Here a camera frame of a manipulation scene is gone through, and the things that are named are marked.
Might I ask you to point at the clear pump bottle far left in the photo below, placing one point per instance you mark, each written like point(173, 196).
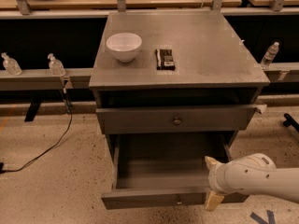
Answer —
point(11, 65)

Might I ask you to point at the grey drawer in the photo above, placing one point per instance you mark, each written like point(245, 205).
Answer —
point(163, 169)
point(176, 119)

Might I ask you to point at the white ceramic bowl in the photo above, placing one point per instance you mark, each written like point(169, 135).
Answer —
point(124, 46)

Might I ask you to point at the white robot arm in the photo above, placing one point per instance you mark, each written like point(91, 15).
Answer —
point(254, 174)

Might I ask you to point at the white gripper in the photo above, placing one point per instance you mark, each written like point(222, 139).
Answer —
point(215, 178)

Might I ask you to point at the black chair base leg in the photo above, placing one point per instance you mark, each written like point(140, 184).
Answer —
point(290, 121)

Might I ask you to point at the grey wooden drawer cabinet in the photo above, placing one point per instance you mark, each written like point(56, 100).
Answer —
point(213, 67)

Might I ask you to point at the grey metal rail shelf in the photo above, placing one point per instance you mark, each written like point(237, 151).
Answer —
point(43, 79)

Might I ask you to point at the grey top drawer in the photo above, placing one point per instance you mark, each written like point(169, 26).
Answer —
point(176, 119)

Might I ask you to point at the clear pump bottle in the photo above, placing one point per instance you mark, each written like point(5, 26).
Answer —
point(11, 65)
point(56, 66)

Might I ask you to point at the clear plastic water bottle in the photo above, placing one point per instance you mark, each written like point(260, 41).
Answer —
point(270, 55)

